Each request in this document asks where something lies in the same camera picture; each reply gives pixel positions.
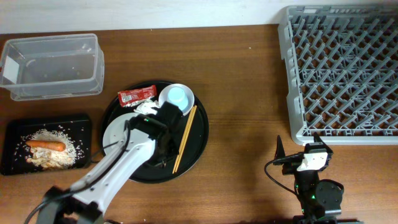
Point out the round black tray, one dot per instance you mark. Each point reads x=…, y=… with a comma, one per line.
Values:
x=195, y=145

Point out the pile of rice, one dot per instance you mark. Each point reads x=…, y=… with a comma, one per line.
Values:
x=44, y=159

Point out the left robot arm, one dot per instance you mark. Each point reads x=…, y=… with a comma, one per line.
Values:
x=145, y=139

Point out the white tissue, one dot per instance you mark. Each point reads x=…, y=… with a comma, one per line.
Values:
x=147, y=107

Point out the light blue cup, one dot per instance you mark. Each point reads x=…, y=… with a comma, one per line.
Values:
x=177, y=97

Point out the white plate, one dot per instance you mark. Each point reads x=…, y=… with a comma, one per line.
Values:
x=115, y=132

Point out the black rectangular tray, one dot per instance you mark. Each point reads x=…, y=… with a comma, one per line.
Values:
x=74, y=130

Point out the grey dishwasher rack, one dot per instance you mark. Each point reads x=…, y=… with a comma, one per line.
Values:
x=341, y=63

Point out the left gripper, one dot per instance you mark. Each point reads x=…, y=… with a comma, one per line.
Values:
x=175, y=149

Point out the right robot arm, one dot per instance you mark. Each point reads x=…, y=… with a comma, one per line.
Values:
x=320, y=200

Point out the white bowl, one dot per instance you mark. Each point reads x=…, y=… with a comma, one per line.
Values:
x=189, y=93

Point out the clear plastic bin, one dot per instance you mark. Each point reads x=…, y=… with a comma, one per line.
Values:
x=58, y=66

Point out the red snack wrapper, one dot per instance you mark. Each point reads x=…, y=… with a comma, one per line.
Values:
x=130, y=98

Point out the orange carrot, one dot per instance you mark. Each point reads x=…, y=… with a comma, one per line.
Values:
x=51, y=145

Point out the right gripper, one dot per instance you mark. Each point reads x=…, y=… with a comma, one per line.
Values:
x=291, y=165

